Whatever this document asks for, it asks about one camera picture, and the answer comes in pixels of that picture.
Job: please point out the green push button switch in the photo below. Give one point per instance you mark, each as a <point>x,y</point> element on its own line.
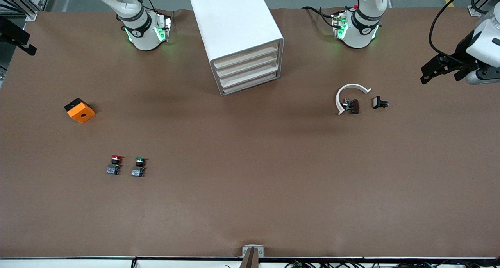
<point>137,171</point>

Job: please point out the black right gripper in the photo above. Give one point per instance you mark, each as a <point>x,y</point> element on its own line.
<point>11,33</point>

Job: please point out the small black component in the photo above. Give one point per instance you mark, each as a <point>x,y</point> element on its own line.
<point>377,102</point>

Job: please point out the brown beam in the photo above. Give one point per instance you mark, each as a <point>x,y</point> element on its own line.
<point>250,260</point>

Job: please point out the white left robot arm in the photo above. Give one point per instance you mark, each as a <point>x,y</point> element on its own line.
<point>486,41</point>

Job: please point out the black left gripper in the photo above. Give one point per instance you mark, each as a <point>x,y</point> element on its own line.
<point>463,48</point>

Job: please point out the brown table mat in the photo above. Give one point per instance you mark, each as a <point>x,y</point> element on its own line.
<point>250,190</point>

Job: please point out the small brown component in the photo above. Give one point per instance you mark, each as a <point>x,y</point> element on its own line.
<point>354,106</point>

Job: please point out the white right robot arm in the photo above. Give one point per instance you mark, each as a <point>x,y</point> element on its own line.
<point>144,37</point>

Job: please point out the grey metal bracket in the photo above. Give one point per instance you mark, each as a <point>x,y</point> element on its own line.
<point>261,252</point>

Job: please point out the aluminium frame profile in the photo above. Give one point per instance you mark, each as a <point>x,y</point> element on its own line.
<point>474,11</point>
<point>29,13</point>

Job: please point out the white table edge rail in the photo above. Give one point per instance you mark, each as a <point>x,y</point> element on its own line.
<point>78,263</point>

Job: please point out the red push button switch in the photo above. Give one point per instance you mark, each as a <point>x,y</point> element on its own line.
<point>113,168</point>

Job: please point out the orange box with hole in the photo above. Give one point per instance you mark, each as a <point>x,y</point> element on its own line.
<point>82,113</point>

